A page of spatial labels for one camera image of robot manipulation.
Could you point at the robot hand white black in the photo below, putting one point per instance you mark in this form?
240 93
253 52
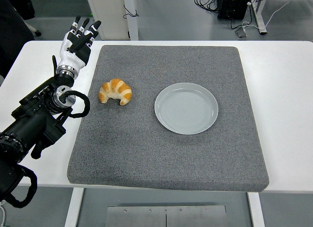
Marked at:
72 58

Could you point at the golden croissant bread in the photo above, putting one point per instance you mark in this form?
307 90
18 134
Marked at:
115 88

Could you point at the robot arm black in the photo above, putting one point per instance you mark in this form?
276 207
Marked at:
31 124

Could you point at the grey round plate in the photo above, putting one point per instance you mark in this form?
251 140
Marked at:
185 109

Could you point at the grey metal plate with screws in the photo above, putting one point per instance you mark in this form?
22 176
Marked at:
166 216

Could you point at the white background panel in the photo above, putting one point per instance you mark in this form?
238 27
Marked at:
107 14

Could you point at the black office chair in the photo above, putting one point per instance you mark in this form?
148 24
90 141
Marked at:
12 29

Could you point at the grey felt mat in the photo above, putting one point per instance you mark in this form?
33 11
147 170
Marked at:
146 151

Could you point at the white table leg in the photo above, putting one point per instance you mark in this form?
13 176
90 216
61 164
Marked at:
73 210
256 212

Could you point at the black computer box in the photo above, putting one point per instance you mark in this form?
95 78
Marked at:
232 4

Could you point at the small grey floor device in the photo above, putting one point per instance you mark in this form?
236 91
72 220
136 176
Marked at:
241 32

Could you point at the white desk leg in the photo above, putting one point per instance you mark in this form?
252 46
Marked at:
259 11

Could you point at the white background post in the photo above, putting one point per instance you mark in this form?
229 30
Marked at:
132 26

